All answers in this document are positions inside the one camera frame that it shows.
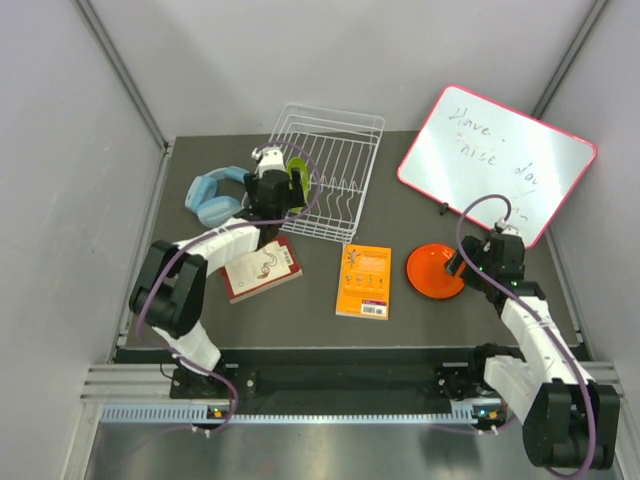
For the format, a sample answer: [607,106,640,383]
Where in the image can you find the light blue headphones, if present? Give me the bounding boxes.
[184,166,248,229]

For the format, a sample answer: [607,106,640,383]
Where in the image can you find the pink framed whiteboard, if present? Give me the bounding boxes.
[397,85,597,248]

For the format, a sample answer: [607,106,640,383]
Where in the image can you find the red and white book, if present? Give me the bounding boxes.
[220,235,303,304]

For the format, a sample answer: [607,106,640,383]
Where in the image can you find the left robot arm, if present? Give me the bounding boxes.
[128,167,307,397]

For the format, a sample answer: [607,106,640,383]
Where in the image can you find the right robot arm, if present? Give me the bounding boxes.
[445,231,620,473]

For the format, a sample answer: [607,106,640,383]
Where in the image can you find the white wire dish rack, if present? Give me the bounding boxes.
[270,103,385,244]

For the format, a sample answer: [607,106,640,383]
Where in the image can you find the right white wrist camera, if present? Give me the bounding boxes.
[494,217,521,237]

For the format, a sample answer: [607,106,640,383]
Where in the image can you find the orange plastic plate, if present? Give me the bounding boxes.
[406,243,465,300]

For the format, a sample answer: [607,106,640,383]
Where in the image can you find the grey slotted cable duct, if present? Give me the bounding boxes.
[100,403,506,425]

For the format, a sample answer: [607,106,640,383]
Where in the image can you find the lime green plastic plate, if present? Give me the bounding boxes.
[287,157,311,214]

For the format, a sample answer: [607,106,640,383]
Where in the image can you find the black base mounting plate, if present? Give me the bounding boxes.
[168,349,501,404]

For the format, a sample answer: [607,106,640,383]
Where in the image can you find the orange paperback book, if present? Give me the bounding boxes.
[335,244,392,321]

